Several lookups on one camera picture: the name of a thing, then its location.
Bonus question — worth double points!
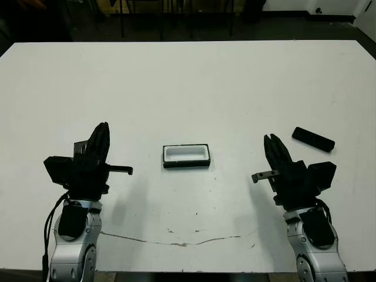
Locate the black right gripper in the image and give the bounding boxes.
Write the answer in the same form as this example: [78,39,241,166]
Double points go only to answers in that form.
[251,133,321,211]

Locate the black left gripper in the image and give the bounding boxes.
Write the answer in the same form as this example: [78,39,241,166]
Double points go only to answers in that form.
[66,122,134,203]

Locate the black box with white insert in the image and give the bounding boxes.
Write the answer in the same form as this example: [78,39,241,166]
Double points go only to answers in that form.
[161,143,211,169]

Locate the black metal chair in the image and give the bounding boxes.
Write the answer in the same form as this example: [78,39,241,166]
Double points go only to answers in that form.
[119,0,165,41]

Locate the black bin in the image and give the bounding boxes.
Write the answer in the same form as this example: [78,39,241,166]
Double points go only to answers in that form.
[242,0,266,23]

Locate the white cabinet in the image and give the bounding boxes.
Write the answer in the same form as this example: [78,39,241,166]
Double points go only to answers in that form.
[354,0,376,41]

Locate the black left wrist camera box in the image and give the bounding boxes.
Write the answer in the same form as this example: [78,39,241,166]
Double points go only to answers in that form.
[43,156,75,186]

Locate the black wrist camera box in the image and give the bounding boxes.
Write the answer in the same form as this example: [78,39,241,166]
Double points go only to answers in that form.
[307,161,338,189]
[43,156,75,186]

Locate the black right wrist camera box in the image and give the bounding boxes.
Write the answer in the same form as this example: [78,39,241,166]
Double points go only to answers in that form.
[307,161,338,189]

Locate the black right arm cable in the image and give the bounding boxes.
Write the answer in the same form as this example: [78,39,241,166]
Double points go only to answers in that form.
[315,196,333,224]

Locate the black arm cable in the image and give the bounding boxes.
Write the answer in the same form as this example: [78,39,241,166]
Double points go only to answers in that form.
[315,196,333,224]
[42,192,70,282]

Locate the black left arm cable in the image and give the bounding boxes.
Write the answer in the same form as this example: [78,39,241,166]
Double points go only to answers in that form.
[42,192,70,282]

